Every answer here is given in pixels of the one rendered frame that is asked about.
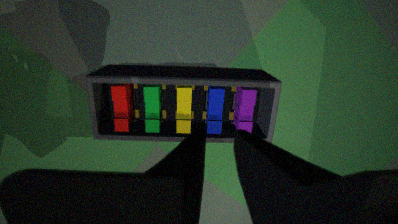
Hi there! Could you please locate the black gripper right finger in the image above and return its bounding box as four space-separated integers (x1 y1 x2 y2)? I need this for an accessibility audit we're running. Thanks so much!
234 130 398 224

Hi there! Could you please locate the yellow fuse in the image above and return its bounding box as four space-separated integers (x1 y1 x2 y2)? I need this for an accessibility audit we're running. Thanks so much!
176 85 192 134

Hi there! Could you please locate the purple block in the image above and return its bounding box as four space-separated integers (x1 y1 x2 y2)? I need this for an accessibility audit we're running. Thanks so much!
233 87 257 133

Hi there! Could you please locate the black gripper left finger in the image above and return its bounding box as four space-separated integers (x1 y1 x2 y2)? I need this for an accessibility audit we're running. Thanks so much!
0 129 206 224

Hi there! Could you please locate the black fuse block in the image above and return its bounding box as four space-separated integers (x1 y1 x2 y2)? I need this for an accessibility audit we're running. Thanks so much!
85 64 282 143

